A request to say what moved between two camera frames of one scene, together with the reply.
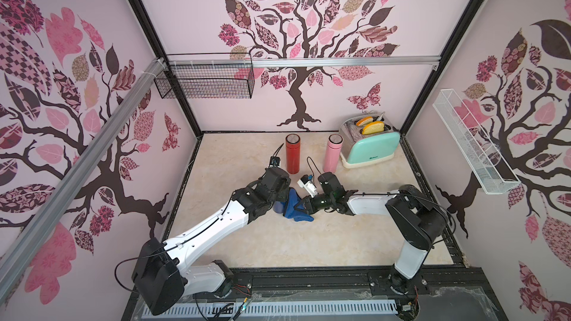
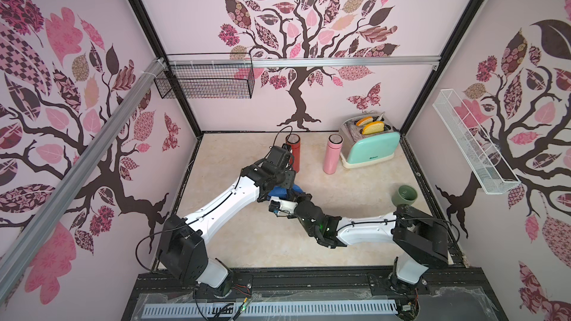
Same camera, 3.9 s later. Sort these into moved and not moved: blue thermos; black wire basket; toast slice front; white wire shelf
Moved: blue thermos
Not moved: white wire shelf; black wire basket; toast slice front
